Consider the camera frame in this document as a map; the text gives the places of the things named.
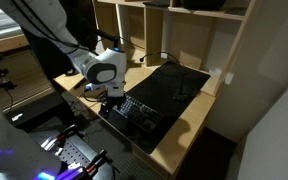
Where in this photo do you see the wooden bed frame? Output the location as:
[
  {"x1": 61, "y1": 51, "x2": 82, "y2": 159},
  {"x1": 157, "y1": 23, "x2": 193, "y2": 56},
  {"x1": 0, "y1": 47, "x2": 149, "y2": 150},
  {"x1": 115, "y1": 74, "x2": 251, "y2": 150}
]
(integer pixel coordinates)
[{"x1": 0, "y1": 33, "x2": 30, "y2": 57}]

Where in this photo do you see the grey computer keyboard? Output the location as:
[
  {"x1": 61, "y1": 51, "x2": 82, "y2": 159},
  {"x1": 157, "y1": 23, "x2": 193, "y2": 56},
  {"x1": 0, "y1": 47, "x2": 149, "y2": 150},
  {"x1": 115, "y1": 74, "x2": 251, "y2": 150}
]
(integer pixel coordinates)
[{"x1": 117, "y1": 94, "x2": 164, "y2": 134}]

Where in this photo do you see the black dotted floor mat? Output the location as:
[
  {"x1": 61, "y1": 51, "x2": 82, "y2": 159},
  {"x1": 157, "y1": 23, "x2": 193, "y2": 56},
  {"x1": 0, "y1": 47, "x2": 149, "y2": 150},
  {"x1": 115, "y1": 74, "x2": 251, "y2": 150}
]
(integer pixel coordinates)
[{"x1": 62, "y1": 91, "x2": 167, "y2": 180}]

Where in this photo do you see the red handled clamp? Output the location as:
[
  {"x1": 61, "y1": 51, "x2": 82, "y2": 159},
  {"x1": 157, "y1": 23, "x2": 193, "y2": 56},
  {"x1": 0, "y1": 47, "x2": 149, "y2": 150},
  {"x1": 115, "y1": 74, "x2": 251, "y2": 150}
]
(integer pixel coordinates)
[
  {"x1": 83, "y1": 149, "x2": 108, "y2": 174},
  {"x1": 40, "y1": 123, "x2": 80, "y2": 151}
]

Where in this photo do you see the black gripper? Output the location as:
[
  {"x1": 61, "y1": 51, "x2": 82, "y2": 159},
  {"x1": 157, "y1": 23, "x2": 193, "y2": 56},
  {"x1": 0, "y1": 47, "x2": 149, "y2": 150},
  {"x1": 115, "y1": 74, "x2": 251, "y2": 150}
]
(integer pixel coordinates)
[{"x1": 99, "y1": 95, "x2": 127, "y2": 118}]

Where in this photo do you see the black box with white label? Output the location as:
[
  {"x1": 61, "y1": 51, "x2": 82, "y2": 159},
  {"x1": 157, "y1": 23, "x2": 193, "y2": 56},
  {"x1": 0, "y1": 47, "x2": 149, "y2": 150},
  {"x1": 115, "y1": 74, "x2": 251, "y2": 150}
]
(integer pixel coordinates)
[{"x1": 3, "y1": 89, "x2": 68, "y2": 132}]

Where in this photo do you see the wooden shelf unit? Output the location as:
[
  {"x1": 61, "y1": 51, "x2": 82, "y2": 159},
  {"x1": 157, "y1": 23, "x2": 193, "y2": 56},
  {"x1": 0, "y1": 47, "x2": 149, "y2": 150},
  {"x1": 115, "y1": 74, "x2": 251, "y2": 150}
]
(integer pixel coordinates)
[{"x1": 92, "y1": 0, "x2": 257, "y2": 98}]

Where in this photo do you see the perforated metal breadboard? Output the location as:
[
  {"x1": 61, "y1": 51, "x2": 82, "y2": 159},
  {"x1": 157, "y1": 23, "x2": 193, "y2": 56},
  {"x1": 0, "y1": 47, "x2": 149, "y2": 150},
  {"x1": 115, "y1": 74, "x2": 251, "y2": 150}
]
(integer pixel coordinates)
[{"x1": 28, "y1": 133, "x2": 115, "y2": 180}]

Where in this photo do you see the black camera cable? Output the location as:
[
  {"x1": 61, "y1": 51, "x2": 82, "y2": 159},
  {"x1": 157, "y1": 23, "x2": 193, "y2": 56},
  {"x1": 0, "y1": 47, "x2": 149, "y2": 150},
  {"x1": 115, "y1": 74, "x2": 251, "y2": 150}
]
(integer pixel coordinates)
[{"x1": 10, "y1": 0, "x2": 107, "y2": 104}]

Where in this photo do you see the black desk mat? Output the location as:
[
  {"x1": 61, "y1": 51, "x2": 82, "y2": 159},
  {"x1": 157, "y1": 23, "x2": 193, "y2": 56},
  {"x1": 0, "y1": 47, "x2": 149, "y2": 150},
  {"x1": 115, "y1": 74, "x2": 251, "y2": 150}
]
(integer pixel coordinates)
[{"x1": 98, "y1": 60, "x2": 212, "y2": 155}]

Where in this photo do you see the grey striped mattress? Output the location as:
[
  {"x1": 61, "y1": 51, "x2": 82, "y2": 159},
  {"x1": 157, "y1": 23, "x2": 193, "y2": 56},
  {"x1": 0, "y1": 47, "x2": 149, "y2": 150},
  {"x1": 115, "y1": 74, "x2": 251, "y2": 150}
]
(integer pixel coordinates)
[{"x1": 0, "y1": 3, "x2": 27, "y2": 43}]

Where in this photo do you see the flat black tray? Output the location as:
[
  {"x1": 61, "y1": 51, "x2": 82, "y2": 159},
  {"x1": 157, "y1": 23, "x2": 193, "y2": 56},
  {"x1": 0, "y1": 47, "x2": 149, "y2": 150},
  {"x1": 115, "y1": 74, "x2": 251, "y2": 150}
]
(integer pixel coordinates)
[{"x1": 143, "y1": 0, "x2": 171, "y2": 8}]

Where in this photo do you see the black gooseneck microphone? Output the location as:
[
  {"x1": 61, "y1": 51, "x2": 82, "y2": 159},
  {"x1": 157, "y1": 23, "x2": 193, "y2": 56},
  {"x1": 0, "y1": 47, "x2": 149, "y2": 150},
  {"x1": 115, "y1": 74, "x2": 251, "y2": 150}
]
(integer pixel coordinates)
[{"x1": 138, "y1": 50, "x2": 191, "y2": 102}]

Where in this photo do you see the white paper label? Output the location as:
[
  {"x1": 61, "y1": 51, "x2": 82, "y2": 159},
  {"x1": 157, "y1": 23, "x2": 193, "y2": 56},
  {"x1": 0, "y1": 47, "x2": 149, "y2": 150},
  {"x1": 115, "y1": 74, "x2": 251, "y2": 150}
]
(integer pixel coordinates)
[{"x1": 223, "y1": 72, "x2": 235, "y2": 85}]

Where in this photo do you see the black case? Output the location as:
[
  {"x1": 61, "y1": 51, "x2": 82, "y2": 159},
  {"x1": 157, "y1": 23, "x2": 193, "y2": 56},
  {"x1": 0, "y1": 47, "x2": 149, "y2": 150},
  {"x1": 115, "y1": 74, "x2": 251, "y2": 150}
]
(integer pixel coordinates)
[{"x1": 180, "y1": 0, "x2": 227, "y2": 10}]

